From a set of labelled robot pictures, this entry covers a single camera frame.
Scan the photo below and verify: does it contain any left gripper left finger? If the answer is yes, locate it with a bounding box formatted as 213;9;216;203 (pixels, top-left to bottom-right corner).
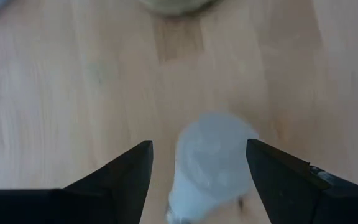
0;139;154;224

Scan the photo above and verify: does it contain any frosted white lightbulb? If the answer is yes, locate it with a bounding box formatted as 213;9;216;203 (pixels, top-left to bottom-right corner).
165;112;260;224

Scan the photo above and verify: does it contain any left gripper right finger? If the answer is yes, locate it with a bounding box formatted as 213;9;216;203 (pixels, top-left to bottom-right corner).
246;138;358;224

